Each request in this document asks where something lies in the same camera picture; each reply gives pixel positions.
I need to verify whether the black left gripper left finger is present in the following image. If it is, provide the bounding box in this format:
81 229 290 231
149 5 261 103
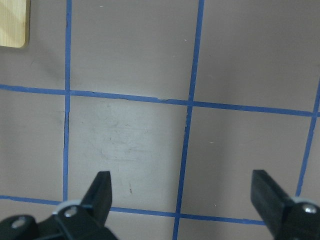
0 171 117 240

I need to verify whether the wooden mug tree stand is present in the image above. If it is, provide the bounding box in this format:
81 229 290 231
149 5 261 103
0 0 31 49

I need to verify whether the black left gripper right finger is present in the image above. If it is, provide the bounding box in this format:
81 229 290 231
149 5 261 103
250 169 320 240

